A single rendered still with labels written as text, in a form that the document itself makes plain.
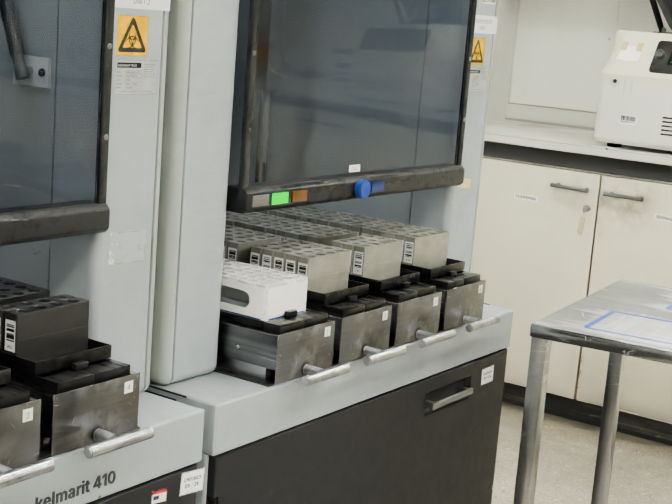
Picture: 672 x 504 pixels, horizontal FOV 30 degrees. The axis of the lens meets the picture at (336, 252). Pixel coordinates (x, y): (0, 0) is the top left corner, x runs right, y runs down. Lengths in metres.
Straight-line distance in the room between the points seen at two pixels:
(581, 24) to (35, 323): 3.48
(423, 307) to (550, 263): 2.10
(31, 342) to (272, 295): 0.40
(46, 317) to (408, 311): 0.69
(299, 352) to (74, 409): 0.42
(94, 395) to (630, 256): 2.74
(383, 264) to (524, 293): 2.14
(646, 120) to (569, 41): 0.87
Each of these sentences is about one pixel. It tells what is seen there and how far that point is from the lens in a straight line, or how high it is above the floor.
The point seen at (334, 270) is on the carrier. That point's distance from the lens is 1.91.
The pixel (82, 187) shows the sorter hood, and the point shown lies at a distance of 1.48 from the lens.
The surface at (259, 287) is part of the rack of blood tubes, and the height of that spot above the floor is 0.86.
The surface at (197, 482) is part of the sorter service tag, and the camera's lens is 1.63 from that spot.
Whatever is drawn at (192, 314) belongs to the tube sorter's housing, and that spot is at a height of 0.83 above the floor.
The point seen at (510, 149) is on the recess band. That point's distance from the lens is 4.18.
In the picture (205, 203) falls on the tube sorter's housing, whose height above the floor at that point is 0.98.
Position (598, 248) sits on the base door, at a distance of 4.02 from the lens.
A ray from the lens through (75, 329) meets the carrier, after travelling 1.51.
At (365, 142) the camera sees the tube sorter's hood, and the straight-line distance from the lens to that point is 1.93.
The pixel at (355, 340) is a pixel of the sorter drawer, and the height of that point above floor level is 0.77.
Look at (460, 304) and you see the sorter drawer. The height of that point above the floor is 0.78.
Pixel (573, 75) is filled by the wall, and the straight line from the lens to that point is 4.72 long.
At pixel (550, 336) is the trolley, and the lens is 1.83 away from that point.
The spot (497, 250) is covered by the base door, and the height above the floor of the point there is 0.52.
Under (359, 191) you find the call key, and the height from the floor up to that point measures 0.98.
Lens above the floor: 1.23
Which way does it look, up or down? 11 degrees down
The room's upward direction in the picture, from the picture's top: 5 degrees clockwise
